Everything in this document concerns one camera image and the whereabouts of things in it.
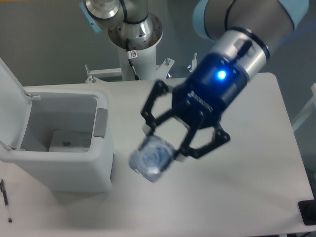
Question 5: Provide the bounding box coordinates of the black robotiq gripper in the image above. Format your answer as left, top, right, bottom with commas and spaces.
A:
141, 53, 247, 161

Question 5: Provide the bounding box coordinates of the clear plastic water bottle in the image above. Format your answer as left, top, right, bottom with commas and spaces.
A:
128, 135, 176, 183

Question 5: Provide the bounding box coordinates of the clear plastic wrapper bag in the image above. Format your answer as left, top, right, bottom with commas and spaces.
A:
49, 130, 92, 153

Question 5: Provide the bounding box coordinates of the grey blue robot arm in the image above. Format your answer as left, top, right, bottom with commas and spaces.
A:
79, 0, 309, 165

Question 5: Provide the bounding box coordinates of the white plastic trash can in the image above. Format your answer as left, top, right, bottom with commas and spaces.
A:
0, 89, 115, 193

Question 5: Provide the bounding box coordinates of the white trash can lid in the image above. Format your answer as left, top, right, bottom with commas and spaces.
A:
0, 60, 40, 150

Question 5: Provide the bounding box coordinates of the black device at table edge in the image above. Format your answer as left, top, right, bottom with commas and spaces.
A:
298, 199, 316, 226

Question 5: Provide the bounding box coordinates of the black ballpoint pen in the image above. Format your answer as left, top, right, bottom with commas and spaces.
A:
0, 179, 12, 223

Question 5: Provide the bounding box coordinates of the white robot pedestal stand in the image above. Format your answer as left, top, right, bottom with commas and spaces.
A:
85, 37, 175, 83

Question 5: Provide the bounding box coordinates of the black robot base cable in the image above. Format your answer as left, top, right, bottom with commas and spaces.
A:
124, 38, 141, 81

